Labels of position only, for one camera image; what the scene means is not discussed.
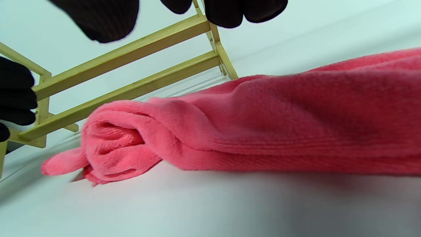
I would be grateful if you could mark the person's left hand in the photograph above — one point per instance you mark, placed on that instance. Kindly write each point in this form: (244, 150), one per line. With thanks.
(16, 95)

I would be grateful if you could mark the person's right hand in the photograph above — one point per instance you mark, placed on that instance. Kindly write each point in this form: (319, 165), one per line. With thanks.
(105, 19)

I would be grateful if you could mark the wooden book rack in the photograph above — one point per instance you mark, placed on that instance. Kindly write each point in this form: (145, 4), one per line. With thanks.
(131, 52)

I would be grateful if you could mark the pink square towel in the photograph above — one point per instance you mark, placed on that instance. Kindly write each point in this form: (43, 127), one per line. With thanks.
(263, 125)

